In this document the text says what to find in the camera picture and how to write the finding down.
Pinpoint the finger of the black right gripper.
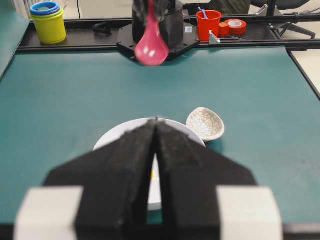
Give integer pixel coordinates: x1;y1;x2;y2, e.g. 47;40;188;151
154;0;169;22
133;0;148;25

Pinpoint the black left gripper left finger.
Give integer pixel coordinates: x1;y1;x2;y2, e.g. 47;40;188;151
13;119;157;240

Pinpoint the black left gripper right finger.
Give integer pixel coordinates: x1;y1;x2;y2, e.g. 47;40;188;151
156;121;283;240

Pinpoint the pink ceramic spoon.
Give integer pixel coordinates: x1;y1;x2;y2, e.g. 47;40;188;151
134;0;169;67

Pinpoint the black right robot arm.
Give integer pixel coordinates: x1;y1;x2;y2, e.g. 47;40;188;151
117;0;200;66

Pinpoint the large white bowl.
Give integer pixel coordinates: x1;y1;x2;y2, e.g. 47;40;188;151
93;118;206;211

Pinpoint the red plastic cup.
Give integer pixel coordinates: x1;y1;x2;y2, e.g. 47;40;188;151
196;10;222;42

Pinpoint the small crackle glaze dish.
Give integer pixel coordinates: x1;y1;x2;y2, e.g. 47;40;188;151
186;107;226;142

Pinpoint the red tape roll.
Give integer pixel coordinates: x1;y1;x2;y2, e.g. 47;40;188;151
218;19;247;37

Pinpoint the yellow green stacking cup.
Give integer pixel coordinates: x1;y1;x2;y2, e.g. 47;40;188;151
31;8;67;45

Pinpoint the blue stacking cup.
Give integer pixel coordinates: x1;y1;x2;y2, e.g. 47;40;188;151
30;1;60;16

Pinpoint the black office chair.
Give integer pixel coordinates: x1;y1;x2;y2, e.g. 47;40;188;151
249;0;320;40

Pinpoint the black cable bundle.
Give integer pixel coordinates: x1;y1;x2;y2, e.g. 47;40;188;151
92;21;113;36

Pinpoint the metal corner bracket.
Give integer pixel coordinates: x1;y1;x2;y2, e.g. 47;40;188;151
208;30;221;45

